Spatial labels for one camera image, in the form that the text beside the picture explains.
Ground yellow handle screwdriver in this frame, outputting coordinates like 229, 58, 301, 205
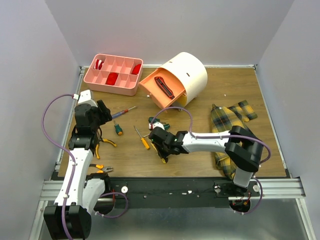
133, 126, 150, 150

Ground stubby green orange screwdriver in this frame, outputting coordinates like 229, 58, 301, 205
113, 120, 123, 136

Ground long green screwdriver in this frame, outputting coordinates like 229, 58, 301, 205
144, 123, 170, 138

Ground red black utility knife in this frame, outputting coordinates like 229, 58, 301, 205
154, 76, 175, 100

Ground white round drawer cabinet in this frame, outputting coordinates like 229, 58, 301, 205
138, 52, 208, 109

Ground yellow utility knife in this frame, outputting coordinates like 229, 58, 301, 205
153, 143, 170, 164

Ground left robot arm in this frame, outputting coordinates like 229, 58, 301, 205
43, 100, 112, 240

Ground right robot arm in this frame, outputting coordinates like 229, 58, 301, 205
148, 122, 264, 196

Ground yellow needle nose pliers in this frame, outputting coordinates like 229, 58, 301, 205
95, 138, 117, 160

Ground red item middle compartment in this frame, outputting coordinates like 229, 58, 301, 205
105, 72, 119, 86

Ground red item compartment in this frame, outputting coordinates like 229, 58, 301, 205
131, 64, 142, 75
105, 72, 119, 86

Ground pink compartment tray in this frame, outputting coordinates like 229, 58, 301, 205
83, 53, 144, 96

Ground red white item in tray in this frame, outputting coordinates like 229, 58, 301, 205
93, 59, 104, 70

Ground red item right compartment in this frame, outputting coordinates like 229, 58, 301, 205
131, 64, 142, 75

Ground yellow plaid cloth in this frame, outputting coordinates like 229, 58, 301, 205
210, 100, 258, 180

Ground purple handle screwdriver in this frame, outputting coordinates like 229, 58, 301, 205
112, 106, 136, 119

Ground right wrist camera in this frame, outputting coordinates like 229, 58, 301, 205
148, 121, 165, 131

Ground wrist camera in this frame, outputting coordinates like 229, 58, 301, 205
148, 121, 165, 131
77, 89, 98, 107

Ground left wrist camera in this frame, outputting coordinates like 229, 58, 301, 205
77, 89, 98, 107

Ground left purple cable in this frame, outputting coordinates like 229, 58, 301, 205
41, 93, 130, 240

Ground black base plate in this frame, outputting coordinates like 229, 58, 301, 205
106, 177, 260, 209

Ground orange handle pliers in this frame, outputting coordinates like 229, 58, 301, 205
89, 163, 114, 173

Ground aluminium frame rail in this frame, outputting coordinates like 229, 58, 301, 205
40, 178, 306, 201

